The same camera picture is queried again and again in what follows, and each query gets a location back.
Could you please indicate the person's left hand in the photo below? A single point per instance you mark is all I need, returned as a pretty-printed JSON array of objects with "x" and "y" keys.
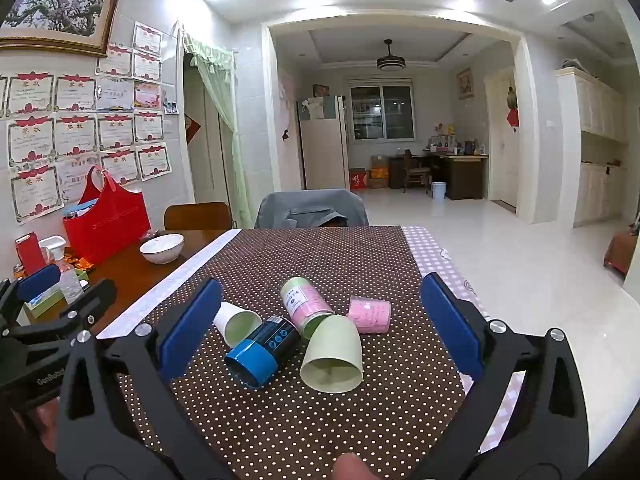
[{"x": 45, "y": 427}]

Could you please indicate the dark electric kettle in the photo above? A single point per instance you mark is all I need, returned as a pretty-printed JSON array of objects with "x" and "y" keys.
[{"x": 469, "y": 147}]

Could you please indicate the cream wall cabinet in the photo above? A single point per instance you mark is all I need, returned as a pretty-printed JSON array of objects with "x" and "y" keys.
[{"x": 595, "y": 145}]

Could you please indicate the framed wall picture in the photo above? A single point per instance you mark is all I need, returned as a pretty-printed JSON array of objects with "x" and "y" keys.
[{"x": 465, "y": 83}]

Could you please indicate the white refrigerator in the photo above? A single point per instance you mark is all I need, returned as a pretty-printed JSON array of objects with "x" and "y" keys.
[{"x": 322, "y": 145}]

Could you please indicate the yellow cardboard box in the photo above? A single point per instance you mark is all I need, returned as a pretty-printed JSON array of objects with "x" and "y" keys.
[{"x": 378, "y": 174}]

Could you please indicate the brown polka dot tablecloth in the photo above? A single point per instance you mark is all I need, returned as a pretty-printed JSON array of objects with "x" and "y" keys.
[{"x": 310, "y": 425}]

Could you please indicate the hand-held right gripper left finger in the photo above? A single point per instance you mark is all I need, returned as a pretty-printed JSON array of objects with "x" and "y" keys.
[{"x": 192, "y": 330}]

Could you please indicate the red cardboard box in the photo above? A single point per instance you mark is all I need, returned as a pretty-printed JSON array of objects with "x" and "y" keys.
[{"x": 357, "y": 179}]

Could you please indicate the blue and black can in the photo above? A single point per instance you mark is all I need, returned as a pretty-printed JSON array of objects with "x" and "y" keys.
[{"x": 265, "y": 350}]

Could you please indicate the grey jacket covered chair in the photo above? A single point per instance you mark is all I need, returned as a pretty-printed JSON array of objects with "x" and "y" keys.
[{"x": 312, "y": 210}]

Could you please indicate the person's right hand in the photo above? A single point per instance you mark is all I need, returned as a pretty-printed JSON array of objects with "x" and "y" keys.
[{"x": 351, "y": 467}]

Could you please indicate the clear spray bottle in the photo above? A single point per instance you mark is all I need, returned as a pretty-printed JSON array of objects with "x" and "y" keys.
[{"x": 66, "y": 272}]

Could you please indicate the pink cup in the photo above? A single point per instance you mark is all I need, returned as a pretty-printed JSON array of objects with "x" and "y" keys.
[{"x": 370, "y": 314}]

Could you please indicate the white trash bin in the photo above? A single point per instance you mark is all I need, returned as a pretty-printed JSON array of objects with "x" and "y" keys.
[{"x": 438, "y": 190}]

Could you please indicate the dark wooden desk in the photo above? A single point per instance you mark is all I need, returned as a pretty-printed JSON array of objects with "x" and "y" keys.
[{"x": 462, "y": 175}]

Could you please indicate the framed blossom painting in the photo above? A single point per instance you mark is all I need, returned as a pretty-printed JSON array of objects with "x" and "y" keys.
[{"x": 60, "y": 10}]

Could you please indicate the green door curtain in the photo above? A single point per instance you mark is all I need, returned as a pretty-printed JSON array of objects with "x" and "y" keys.
[{"x": 220, "y": 125}]

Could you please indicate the reddish brown furniture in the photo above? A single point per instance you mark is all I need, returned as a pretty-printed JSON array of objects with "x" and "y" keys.
[{"x": 620, "y": 252}]

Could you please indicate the light green cup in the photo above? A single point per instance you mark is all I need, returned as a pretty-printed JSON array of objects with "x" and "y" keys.
[{"x": 332, "y": 360}]

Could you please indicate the white door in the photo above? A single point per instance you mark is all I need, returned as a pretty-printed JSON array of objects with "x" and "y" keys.
[{"x": 502, "y": 140}]

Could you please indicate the green tissue box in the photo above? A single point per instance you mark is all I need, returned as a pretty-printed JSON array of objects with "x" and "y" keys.
[{"x": 44, "y": 302}]

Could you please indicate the pink and green can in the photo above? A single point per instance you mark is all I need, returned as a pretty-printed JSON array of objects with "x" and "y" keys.
[{"x": 305, "y": 305}]

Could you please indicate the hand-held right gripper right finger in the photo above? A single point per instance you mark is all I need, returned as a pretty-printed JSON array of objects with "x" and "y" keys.
[{"x": 452, "y": 330}]

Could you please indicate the window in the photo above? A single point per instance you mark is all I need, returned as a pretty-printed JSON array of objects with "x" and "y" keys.
[{"x": 382, "y": 112}]

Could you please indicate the red door ornament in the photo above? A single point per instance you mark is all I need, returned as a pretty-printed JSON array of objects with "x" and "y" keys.
[{"x": 512, "y": 116}]

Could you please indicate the white bowl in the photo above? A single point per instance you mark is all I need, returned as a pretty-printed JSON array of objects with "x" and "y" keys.
[{"x": 161, "y": 248}]

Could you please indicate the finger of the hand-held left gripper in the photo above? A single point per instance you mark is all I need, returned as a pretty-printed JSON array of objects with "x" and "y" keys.
[
  {"x": 92, "y": 297},
  {"x": 39, "y": 281}
]

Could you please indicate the small white cup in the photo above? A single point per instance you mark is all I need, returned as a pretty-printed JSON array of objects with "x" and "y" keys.
[{"x": 235, "y": 322}]

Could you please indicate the pink checkered tablecloth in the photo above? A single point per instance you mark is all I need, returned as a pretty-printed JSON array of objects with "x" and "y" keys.
[{"x": 431, "y": 250}]

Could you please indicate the orange wrapped candies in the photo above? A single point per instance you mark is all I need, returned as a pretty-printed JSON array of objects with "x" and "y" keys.
[{"x": 80, "y": 263}]

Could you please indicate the red tote bag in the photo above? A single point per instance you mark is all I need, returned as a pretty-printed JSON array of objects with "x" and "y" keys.
[{"x": 107, "y": 225}]

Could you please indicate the black ceiling fan lamp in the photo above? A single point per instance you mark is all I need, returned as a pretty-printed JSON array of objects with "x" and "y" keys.
[{"x": 391, "y": 61}]

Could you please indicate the wall of award certificates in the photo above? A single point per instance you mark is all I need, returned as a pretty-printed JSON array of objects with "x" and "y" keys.
[{"x": 75, "y": 130}]

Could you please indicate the dark wooden desk chair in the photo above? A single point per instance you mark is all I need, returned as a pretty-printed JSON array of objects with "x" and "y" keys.
[{"x": 415, "y": 172}]

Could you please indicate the brown wooden chair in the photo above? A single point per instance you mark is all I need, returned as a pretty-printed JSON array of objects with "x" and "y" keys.
[{"x": 197, "y": 216}]

